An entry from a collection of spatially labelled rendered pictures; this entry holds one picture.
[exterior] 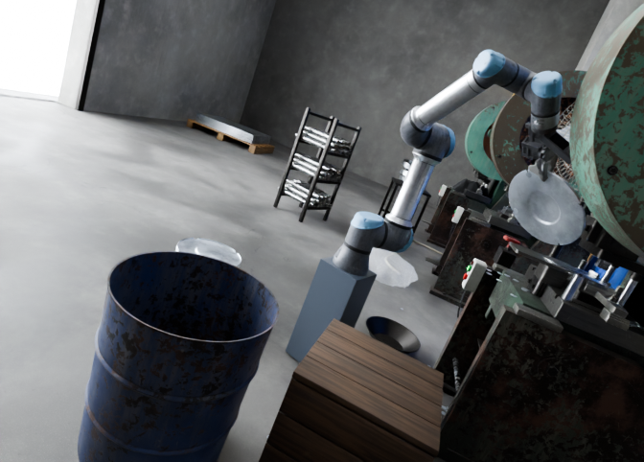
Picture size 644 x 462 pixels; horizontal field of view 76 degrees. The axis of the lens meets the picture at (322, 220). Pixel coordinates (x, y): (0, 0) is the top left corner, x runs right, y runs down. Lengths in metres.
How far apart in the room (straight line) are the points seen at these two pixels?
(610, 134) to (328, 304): 1.07
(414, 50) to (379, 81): 0.82
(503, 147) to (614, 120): 1.79
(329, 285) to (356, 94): 6.95
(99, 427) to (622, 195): 1.34
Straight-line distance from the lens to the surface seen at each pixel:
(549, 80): 1.34
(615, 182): 1.21
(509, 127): 2.96
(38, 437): 1.38
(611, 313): 1.54
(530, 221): 1.68
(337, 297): 1.63
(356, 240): 1.60
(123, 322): 0.98
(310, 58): 8.71
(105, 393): 1.11
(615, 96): 1.20
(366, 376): 1.26
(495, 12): 8.57
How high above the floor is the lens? 1.00
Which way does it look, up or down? 15 degrees down
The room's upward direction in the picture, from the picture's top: 21 degrees clockwise
